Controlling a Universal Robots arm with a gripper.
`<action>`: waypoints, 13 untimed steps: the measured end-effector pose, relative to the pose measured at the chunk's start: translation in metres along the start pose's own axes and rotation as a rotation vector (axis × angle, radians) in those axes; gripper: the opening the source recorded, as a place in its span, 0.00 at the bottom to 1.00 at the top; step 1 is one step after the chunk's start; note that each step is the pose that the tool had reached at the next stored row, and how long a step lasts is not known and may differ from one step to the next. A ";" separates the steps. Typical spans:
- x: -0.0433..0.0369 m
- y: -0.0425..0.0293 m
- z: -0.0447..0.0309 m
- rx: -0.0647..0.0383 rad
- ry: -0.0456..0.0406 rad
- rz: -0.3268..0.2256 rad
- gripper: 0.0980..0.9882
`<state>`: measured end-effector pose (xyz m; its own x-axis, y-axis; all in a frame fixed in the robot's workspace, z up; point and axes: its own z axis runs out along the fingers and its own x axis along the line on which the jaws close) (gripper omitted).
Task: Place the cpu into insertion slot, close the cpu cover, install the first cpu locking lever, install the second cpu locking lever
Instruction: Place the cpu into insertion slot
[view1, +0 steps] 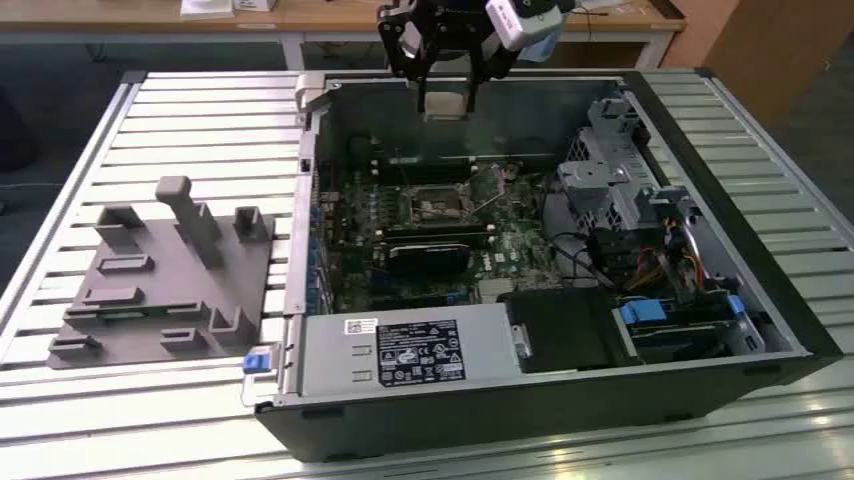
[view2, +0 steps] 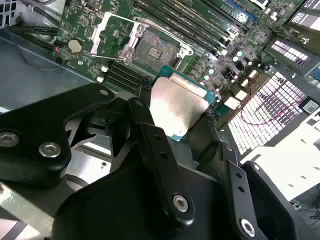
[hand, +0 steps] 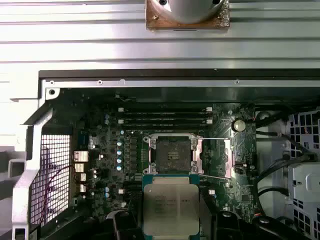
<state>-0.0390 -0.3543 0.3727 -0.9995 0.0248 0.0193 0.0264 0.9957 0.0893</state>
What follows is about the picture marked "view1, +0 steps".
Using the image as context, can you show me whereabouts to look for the green motherboard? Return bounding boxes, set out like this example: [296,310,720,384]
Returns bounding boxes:
[312,157,568,314]

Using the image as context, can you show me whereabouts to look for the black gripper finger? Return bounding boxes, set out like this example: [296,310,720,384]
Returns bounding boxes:
[465,45,520,114]
[374,2,432,114]

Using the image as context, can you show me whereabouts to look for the wooden desk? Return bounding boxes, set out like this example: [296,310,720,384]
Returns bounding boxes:
[0,0,688,70]

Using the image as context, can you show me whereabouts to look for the small silver heatsink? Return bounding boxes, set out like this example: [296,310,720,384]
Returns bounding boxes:
[477,277,520,302]

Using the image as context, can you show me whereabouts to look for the hard disk in blue carrier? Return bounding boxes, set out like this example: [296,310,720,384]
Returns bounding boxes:
[613,296,743,362]

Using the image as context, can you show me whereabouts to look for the black RAM slot bank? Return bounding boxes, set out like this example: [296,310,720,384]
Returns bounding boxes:
[373,153,476,185]
[380,225,493,247]

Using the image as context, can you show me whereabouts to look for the coloured wire bundle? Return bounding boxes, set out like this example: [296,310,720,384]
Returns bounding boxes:
[624,243,709,292]

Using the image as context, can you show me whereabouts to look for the grey metal drive cage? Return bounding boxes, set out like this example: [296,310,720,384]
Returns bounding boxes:
[555,96,696,232]

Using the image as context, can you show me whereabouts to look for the black open PC case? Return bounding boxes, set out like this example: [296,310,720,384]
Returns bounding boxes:
[252,67,843,464]

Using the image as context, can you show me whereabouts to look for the green RAM stick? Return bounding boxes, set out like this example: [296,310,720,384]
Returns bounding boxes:
[97,308,169,320]

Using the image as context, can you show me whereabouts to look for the black plastic air shroud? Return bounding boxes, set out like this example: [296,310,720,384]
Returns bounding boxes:
[497,286,643,375]

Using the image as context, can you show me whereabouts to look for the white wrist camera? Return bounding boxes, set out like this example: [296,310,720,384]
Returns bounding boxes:
[484,0,569,52]

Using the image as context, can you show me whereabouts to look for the grey parts rack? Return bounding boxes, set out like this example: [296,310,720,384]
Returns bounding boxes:
[45,174,278,372]

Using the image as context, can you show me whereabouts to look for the blue and silver case latch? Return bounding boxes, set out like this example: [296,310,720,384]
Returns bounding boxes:
[238,343,280,407]

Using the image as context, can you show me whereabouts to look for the pale blue teach pendant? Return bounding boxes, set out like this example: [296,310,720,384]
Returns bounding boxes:
[517,33,560,65]

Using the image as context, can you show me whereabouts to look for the wooden cabinet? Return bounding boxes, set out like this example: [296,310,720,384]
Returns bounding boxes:
[665,0,854,130]

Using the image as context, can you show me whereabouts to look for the CPU socket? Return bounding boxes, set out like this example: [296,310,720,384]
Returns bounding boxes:
[408,184,479,227]

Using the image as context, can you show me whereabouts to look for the silver square CPU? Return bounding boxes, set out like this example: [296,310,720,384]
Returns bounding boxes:
[423,91,469,122]

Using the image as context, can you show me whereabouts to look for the silver power supply unit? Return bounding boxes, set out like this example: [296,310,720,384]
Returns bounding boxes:
[290,301,525,402]

